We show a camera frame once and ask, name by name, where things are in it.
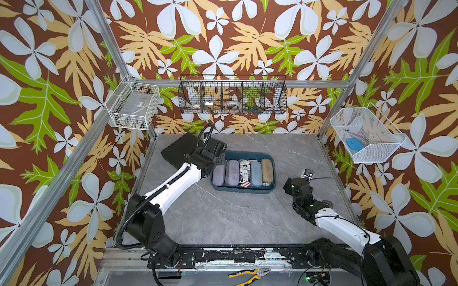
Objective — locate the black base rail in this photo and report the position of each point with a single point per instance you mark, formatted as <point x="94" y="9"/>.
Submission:
<point x="194" y="256"/>

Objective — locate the light blue glasses case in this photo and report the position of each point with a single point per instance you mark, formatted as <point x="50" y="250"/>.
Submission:
<point x="256" y="173"/>

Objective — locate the white wire basket left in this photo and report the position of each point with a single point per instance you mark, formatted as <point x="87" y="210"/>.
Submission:
<point x="133" y="103"/>

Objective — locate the lavender glasses case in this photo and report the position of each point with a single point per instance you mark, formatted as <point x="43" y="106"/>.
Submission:
<point x="232" y="173"/>
<point x="218" y="177"/>

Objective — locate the dark metal hex key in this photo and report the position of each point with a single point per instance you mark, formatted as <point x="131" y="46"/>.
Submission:
<point x="328" y="203"/>

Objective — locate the tan fabric glasses case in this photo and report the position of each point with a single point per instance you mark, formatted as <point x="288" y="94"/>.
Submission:
<point x="267" y="170"/>

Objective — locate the blue object in basket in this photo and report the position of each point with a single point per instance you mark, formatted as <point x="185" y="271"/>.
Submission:
<point x="355" y="144"/>

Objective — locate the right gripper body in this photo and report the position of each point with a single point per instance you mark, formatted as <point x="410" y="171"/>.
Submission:
<point x="289" y="190"/>

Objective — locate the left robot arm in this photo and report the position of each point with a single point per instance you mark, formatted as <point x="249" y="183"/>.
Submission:
<point x="144" y="226"/>

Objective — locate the white wire basket right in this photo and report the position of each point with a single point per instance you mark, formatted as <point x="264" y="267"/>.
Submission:
<point x="379" y="135"/>

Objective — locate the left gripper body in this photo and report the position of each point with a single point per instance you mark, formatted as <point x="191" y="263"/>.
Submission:
<point x="220" y="160"/>

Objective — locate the tape roll in basket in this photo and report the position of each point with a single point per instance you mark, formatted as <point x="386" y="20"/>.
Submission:
<point x="232" y="105"/>

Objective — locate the black plastic tool case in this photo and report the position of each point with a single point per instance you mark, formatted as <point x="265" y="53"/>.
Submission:
<point x="175" y="153"/>

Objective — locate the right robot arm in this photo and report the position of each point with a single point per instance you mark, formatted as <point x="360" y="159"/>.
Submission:
<point x="376" y="260"/>

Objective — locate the white wire basket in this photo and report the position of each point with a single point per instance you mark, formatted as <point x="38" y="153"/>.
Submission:
<point x="133" y="103"/>
<point x="379" y="135"/>

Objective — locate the flag print glasses case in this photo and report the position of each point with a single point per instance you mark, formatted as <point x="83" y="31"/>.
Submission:
<point x="245" y="173"/>

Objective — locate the black wire basket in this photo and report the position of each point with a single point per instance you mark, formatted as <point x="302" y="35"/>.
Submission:
<point x="259" y="94"/>

